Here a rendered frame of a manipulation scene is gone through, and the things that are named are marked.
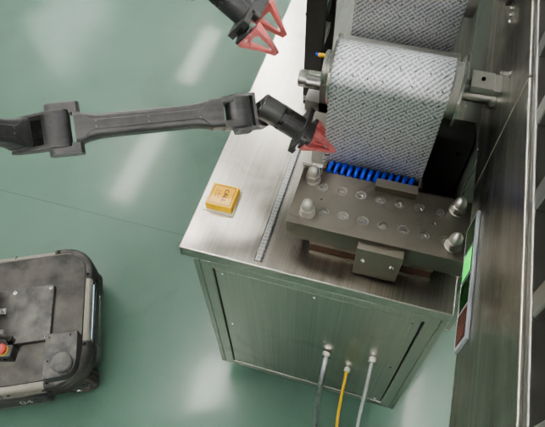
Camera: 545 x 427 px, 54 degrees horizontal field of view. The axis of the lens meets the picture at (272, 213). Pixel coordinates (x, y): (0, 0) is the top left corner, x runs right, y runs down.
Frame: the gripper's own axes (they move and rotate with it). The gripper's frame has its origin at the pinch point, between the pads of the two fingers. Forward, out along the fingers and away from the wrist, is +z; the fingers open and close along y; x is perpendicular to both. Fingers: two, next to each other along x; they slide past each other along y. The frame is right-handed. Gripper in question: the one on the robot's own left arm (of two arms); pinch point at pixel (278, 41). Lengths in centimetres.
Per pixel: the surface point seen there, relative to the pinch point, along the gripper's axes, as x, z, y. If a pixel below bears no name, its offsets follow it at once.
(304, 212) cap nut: -11.5, 25.9, 22.4
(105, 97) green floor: -183, -11, -88
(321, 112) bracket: -9.3, 20.4, -2.6
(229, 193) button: -35.3, 17.4, 14.1
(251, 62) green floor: -140, 41, -137
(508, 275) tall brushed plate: 36, 29, 47
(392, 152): 1.8, 34.6, 4.6
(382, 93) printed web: 11.4, 20.5, 4.1
